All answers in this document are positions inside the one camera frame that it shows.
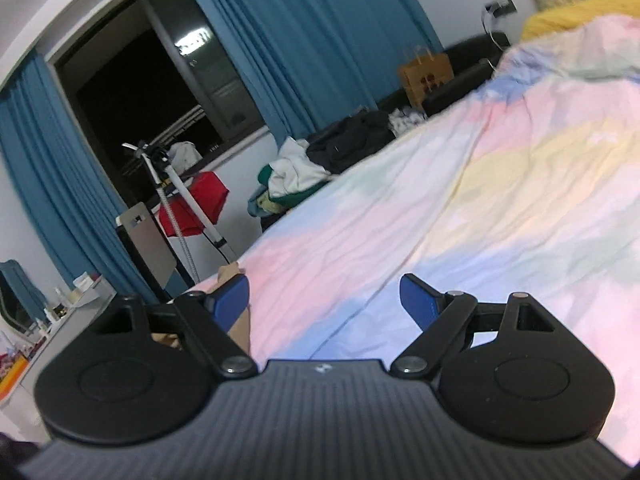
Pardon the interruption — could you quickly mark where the white tripod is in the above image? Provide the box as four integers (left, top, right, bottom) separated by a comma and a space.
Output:
121, 141, 239, 281

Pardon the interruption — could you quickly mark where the white desk with clutter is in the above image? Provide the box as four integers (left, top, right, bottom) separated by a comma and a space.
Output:
0, 275, 119, 407

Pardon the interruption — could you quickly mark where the white charger cable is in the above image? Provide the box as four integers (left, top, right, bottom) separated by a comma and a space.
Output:
482, 7, 512, 52

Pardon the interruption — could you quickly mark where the white garment pile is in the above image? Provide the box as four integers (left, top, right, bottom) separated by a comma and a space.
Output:
267, 136, 334, 199

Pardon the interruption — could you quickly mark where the red cloth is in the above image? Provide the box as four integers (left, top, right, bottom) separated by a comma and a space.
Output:
157, 171, 231, 237

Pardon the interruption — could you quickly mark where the pastel tie-dye blanket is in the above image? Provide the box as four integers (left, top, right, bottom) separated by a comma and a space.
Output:
187, 12, 640, 467

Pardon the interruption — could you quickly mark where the green garment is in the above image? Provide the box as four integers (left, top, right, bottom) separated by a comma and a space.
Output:
248, 162, 332, 219

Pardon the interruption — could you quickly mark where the yellow pillow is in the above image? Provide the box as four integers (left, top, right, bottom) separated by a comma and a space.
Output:
520, 0, 640, 43

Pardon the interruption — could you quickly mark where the wide blue curtain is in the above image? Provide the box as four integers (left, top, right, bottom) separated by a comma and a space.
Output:
172, 0, 444, 142

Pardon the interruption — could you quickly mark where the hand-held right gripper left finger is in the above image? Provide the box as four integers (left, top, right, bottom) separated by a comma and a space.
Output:
92, 274, 259, 379

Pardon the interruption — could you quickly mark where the brown cardboard box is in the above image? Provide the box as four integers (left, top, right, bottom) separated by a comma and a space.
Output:
150, 262, 251, 354

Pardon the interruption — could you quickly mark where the dresser mirror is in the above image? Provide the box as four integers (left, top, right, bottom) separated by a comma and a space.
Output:
0, 259, 49, 334

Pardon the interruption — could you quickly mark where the narrow blue curtain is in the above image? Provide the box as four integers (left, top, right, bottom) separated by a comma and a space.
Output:
0, 52, 190, 306

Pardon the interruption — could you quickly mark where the white patterned cloth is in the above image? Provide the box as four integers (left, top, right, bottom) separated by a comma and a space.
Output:
387, 106, 429, 137

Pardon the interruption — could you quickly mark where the black clothes pile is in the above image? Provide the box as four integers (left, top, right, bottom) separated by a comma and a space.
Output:
306, 109, 401, 175

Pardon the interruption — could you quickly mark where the brown paper bag with handles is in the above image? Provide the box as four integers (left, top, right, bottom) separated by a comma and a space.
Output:
397, 46, 455, 109

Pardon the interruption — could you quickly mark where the small white box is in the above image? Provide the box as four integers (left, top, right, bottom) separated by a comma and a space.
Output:
70, 272, 104, 294

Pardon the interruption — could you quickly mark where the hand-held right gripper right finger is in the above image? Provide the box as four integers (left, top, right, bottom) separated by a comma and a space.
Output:
389, 273, 556, 381

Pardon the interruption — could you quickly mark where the black sofa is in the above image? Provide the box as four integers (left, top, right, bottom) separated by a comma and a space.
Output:
260, 32, 512, 233

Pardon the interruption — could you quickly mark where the dark window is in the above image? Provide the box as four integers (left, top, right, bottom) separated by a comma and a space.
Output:
52, 0, 267, 182

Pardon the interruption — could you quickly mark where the white cloth on windowsill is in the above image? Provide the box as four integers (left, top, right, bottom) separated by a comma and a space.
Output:
167, 141, 204, 171

